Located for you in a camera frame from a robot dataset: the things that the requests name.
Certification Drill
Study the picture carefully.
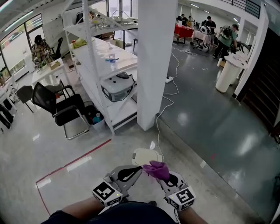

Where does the clear water bottle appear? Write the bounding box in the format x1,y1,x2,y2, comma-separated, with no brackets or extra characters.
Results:
108,47,116,64

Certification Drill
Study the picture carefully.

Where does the white cylindrical stand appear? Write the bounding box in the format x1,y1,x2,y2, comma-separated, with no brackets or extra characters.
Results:
215,52,249,94

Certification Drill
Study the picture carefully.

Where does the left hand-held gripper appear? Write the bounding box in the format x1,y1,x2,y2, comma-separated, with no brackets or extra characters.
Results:
91,165,144,207

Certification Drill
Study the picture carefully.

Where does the person's right forearm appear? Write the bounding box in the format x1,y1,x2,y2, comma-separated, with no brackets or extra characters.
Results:
178,206,208,224

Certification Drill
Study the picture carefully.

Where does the white grey plastic case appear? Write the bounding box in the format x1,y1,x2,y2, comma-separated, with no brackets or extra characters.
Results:
100,74,136,103

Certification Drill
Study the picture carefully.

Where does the white square pillar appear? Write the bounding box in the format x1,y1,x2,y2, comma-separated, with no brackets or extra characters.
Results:
137,0,179,132

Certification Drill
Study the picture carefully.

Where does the person's dark blue shirt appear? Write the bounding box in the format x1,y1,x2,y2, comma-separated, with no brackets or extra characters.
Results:
41,201,178,224

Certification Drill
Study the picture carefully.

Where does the cardboard box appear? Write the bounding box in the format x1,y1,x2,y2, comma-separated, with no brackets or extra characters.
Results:
109,38,124,48

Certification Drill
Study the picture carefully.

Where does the black balcony railing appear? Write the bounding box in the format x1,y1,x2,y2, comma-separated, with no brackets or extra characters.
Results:
226,0,261,19

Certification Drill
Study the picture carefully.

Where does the black mesh sled chair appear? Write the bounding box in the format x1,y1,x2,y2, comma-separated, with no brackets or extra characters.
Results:
32,82,90,140

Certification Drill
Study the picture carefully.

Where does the purple cloth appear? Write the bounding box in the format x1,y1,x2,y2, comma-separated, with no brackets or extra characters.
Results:
142,161,171,182

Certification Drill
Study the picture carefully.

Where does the small white trash bin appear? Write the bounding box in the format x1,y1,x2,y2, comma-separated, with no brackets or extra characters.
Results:
132,148,159,166

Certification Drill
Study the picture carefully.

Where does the large glass window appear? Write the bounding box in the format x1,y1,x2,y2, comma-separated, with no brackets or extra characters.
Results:
0,13,43,76

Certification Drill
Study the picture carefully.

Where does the white wall whiteboard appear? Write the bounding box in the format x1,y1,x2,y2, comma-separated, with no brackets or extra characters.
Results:
42,18,65,43

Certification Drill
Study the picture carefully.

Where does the table with red tablecloth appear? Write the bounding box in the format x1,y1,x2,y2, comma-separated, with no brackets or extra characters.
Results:
174,24,195,43

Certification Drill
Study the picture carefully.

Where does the white metal shelving rack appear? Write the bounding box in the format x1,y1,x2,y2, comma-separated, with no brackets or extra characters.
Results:
62,0,139,136

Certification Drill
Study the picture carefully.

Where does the yellow green cloth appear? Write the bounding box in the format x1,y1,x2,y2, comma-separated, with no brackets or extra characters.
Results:
72,38,88,49

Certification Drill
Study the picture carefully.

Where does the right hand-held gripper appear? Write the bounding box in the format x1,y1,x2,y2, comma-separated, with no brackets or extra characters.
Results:
156,170,196,212

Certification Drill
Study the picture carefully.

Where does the white side desk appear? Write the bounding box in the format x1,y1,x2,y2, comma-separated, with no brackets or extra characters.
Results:
0,83,19,114

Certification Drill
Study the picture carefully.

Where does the white floor appliance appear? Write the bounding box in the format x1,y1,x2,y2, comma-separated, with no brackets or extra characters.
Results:
25,57,35,74

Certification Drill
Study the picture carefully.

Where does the white floor cable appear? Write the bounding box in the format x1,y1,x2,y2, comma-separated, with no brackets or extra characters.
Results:
155,82,180,162
170,47,199,78

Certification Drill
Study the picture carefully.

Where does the person's left forearm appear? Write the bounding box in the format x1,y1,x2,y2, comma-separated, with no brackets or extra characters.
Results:
61,196,105,219

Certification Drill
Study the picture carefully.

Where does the dark wooden staircase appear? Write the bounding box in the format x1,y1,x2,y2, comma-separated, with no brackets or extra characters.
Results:
235,27,280,137

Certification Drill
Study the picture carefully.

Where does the black mesh wastebasket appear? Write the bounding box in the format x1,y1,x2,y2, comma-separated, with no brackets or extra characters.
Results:
84,101,97,125

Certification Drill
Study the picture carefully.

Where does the black high-back office chair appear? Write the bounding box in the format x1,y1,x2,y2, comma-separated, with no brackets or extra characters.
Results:
51,37,64,60

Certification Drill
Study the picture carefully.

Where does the dark backpack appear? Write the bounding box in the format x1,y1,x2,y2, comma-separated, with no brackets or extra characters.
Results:
75,12,85,25

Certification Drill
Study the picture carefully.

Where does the dark grey side chair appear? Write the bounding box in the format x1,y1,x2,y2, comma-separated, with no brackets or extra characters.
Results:
16,85,35,113

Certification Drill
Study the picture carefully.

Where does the white rectangular table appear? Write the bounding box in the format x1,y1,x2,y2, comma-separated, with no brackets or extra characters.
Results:
31,58,72,87

